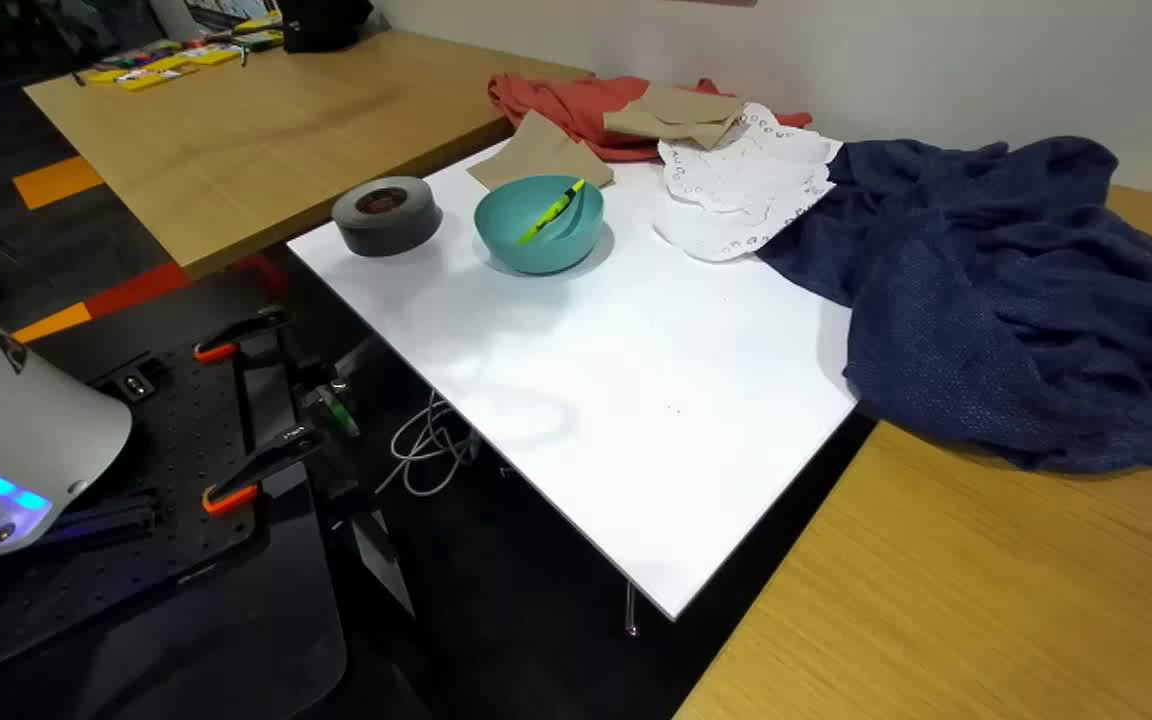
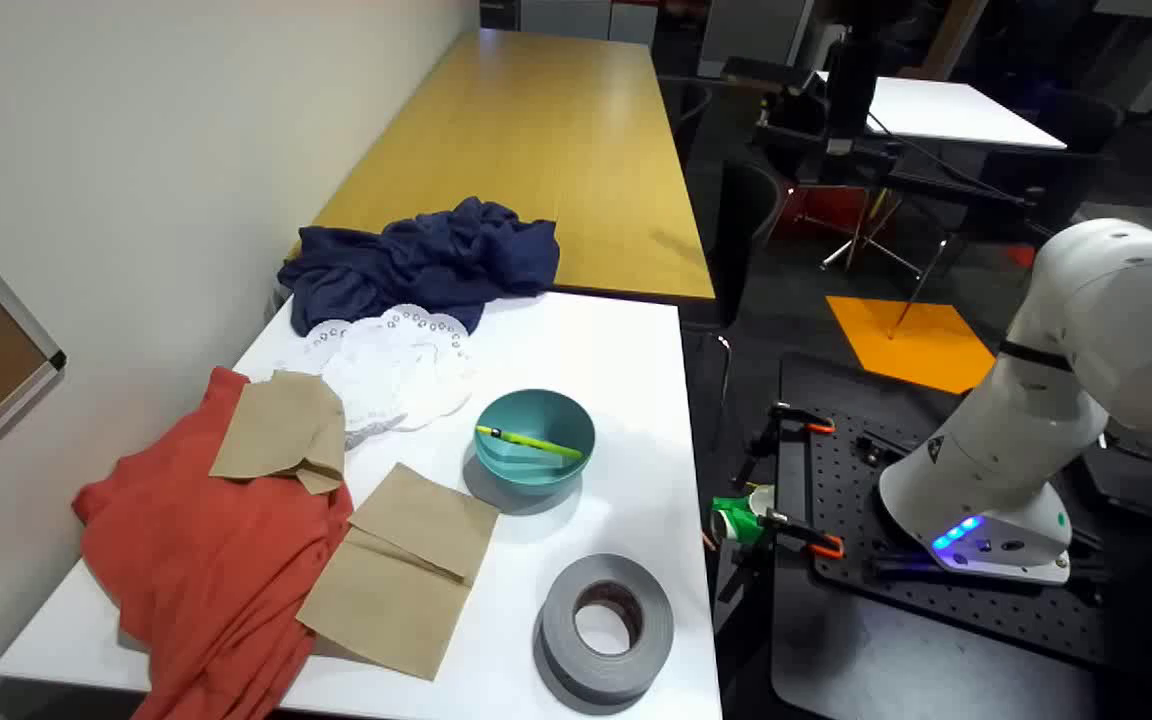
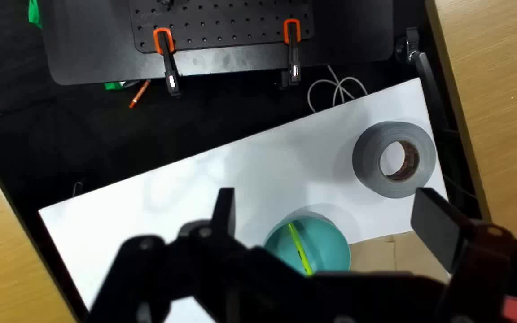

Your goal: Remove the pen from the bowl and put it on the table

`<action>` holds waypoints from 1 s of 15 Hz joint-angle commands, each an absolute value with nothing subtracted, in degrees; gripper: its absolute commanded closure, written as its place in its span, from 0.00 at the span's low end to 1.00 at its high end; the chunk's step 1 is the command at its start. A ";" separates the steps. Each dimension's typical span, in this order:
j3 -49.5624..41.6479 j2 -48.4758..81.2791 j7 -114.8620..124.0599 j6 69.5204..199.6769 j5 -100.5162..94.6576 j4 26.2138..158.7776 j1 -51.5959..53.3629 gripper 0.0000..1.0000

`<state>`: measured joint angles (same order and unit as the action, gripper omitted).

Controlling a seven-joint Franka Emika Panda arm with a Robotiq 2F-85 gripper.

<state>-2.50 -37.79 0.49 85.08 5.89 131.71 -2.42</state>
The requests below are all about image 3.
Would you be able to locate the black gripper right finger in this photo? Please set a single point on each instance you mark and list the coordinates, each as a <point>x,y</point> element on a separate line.
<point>440,225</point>

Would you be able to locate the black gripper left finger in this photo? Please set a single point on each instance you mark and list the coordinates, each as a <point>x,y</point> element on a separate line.
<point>223,208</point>

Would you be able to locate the teal bowl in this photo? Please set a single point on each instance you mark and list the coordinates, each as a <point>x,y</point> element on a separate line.
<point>323,244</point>

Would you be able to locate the white board sheet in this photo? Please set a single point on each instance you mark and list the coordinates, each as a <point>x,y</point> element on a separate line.
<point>259,173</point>

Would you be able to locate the brown cardboard piece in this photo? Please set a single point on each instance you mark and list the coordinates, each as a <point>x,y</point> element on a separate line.
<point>390,253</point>

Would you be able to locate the orange pencil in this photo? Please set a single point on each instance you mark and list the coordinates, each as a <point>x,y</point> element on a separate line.
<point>138,94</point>

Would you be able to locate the orange black spring clamp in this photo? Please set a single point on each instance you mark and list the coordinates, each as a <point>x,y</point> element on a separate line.
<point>167,56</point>
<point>293,51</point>

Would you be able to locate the small green scrap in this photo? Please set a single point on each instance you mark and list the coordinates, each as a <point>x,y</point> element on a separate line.
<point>113,85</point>

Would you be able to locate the black perforated mounting board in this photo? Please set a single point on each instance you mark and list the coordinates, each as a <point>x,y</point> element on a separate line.
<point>223,20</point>

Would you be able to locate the green tape piece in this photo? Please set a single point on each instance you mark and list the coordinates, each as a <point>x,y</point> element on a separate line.
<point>34,11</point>

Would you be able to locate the grey duct tape roll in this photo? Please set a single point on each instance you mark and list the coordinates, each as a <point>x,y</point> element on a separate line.
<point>368,164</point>

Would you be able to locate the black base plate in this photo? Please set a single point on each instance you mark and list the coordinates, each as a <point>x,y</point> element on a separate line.
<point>90,42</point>

